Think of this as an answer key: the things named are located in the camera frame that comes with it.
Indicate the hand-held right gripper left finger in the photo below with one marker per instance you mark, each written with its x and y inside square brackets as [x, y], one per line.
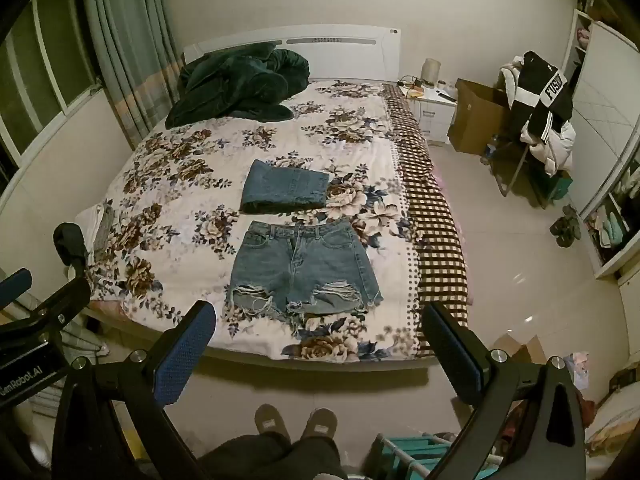
[182, 355]

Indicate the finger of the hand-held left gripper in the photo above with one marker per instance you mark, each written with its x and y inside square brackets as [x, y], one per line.
[15, 287]
[70, 242]

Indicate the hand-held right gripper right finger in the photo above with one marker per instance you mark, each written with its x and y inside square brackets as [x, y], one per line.
[452, 355]

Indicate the ripped denim shorts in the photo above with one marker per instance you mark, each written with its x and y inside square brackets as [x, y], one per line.
[302, 265]

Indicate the white grey cloth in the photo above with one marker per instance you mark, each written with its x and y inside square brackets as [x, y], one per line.
[97, 227]

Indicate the flat cardboard piece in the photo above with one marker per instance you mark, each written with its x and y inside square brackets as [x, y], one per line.
[522, 350]

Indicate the teal metal rack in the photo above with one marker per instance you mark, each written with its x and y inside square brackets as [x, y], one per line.
[405, 452]

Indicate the grey slipper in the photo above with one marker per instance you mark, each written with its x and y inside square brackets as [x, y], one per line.
[320, 425]
[272, 422]

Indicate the person's dark trouser legs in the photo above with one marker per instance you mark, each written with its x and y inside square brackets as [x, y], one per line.
[270, 460]

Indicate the bed with floral sheet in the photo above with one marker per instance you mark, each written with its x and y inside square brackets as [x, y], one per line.
[200, 175]

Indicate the brown checked bed cloth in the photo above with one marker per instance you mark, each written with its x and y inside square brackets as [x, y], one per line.
[430, 195]

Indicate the pile of mixed cloths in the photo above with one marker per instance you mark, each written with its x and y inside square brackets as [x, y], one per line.
[610, 410]

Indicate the pair of dark shoes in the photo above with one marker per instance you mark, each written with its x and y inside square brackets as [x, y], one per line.
[566, 227]

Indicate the white framed window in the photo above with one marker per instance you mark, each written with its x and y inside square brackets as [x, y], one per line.
[45, 60]

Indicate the folded blue jeans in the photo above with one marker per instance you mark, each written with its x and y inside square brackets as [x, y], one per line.
[285, 187]

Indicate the teal storage box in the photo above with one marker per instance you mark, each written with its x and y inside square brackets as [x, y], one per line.
[557, 187]

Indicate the plastic water bottle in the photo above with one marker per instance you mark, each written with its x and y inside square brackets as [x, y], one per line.
[490, 150]

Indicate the green curtain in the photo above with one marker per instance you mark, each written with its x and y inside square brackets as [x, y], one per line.
[130, 35]

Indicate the dark green blanket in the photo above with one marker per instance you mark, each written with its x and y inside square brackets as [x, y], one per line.
[235, 85]

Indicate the white nightstand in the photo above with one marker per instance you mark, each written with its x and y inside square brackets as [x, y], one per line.
[432, 115]

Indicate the brown cardboard box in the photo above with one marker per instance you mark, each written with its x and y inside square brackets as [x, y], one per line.
[477, 115]

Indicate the black white jacket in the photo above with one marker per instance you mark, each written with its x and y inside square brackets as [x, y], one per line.
[542, 95]

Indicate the white wardrobe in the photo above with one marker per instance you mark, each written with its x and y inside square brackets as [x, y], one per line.
[605, 110]

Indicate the metal frame chair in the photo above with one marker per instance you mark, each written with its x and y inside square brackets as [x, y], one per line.
[515, 170]

